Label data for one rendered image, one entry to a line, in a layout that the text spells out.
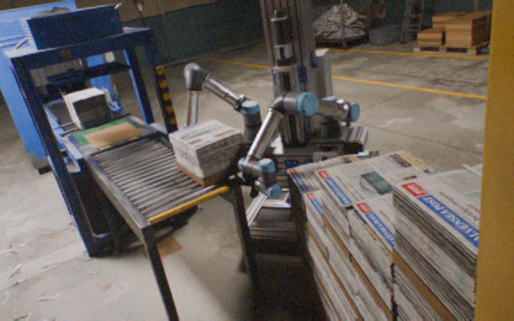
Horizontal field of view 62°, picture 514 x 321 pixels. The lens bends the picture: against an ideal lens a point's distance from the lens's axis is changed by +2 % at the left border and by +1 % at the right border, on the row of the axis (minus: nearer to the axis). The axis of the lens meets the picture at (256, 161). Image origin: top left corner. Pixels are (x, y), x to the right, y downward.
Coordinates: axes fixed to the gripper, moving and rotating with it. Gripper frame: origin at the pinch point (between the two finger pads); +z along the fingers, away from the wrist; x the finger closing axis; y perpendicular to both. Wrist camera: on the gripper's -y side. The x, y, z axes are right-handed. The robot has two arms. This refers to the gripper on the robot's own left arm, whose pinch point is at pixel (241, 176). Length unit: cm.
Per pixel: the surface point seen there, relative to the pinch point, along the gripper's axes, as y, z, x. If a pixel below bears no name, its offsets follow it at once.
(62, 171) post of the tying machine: -5, 123, 78
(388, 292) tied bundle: 16, -127, 25
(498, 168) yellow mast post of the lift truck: 83, -175, 64
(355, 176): 28, -89, -2
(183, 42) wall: -26, 868, -334
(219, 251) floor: -78, 55, 3
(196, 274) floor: -78, 42, 27
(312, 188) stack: 5, -49, -12
